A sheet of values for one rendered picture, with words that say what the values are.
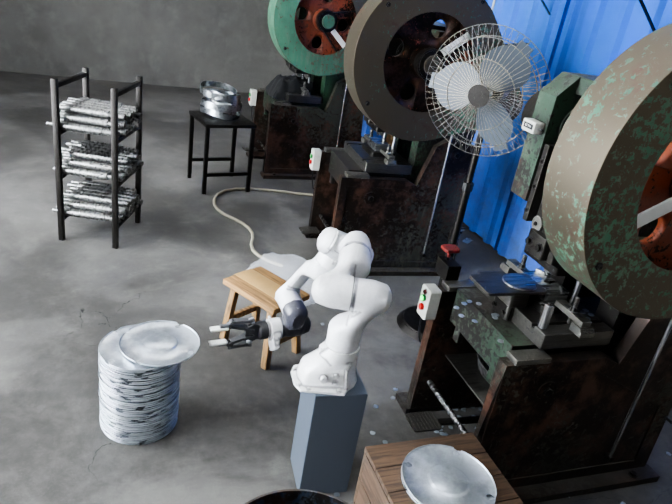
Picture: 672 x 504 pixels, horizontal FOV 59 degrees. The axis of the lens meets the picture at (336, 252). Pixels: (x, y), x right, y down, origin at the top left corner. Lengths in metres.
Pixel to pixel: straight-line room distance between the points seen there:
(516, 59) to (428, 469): 1.72
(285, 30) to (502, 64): 2.33
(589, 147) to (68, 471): 1.95
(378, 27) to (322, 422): 1.93
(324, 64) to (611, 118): 3.53
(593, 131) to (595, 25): 2.39
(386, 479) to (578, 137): 1.11
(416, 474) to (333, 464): 0.38
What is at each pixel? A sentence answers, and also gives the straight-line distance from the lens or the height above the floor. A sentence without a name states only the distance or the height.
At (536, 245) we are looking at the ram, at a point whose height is 0.94.
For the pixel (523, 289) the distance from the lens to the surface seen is 2.21.
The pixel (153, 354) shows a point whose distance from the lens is 2.29.
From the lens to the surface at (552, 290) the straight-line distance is 2.29.
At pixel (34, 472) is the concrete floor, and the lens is 2.41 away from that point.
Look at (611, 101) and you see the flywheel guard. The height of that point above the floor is 1.51.
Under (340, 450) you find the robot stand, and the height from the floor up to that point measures 0.21.
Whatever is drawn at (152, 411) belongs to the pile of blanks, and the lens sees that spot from 2.36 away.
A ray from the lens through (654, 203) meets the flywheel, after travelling 1.86.
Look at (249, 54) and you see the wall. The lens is 8.41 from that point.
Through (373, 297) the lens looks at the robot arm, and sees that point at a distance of 1.85.
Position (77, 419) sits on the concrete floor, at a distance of 2.58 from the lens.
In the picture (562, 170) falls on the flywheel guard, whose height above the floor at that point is 1.32.
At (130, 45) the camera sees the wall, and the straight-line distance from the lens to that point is 8.26.
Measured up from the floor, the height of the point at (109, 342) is 0.34.
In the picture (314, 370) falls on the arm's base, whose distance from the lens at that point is 1.98.
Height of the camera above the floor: 1.70
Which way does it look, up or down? 25 degrees down
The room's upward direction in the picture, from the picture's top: 10 degrees clockwise
